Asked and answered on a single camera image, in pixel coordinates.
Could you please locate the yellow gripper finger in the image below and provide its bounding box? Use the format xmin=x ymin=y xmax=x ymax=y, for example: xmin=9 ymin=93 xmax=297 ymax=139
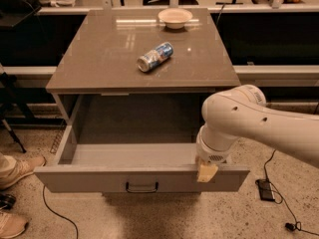
xmin=196 ymin=159 xmax=218 ymax=183

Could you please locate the grey top drawer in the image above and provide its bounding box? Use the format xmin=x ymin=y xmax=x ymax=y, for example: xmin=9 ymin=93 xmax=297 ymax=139
xmin=35 ymin=125 xmax=249 ymax=193

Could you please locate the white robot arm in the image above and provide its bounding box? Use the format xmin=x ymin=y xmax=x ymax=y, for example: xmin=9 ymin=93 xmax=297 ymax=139
xmin=196 ymin=85 xmax=319 ymax=182

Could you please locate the grey drawer cabinet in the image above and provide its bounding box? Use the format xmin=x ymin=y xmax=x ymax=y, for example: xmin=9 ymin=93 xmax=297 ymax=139
xmin=47 ymin=8 xmax=239 ymax=144

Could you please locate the black power adapter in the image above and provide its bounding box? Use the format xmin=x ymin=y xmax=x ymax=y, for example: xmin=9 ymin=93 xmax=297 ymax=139
xmin=255 ymin=179 xmax=275 ymax=202

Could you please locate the crushed blue soda can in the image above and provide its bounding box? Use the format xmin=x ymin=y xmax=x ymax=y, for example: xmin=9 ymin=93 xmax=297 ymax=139
xmin=137 ymin=42 xmax=173 ymax=73

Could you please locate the white bowl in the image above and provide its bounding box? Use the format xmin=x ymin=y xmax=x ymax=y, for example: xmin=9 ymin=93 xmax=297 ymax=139
xmin=159 ymin=8 xmax=192 ymax=29

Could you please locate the beige shoe upper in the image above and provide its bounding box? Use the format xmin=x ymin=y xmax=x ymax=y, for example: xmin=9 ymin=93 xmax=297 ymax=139
xmin=0 ymin=155 xmax=46 ymax=190

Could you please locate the beige shoe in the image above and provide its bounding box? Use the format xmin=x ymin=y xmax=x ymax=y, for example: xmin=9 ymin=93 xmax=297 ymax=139
xmin=0 ymin=212 xmax=28 ymax=239
xmin=0 ymin=155 xmax=46 ymax=190

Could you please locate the black round object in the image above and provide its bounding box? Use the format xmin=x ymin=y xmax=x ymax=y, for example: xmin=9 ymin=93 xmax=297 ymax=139
xmin=0 ymin=194 xmax=16 ymax=210

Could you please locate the beige shoe lower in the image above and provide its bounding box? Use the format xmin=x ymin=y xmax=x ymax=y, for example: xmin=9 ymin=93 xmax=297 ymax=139
xmin=0 ymin=212 xmax=28 ymax=239

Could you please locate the black tripod stand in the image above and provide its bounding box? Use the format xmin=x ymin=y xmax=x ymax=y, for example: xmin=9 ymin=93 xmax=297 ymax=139
xmin=0 ymin=66 xmax=35 ymax=153

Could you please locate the black cable right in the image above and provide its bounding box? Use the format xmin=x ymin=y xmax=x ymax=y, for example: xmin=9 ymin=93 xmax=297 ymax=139
xmin=262 ymin=148 xmax=319 ymax=237

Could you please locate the black cable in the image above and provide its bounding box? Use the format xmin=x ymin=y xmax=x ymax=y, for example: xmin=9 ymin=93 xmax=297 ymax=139
xmin=262 ymin=148 xmax=319 ymax=237
xmin=41 ymin=184 xmax=80 ymax=239

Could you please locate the wire basket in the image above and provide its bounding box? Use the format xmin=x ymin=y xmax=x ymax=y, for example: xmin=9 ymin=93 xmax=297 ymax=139
xmin=50 ymin=127 xmax=65 ymax=154

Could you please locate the black cable left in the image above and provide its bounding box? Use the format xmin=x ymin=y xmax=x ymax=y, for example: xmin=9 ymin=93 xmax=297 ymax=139
xmin=41 ymin=184 xmax=80 ymax=239

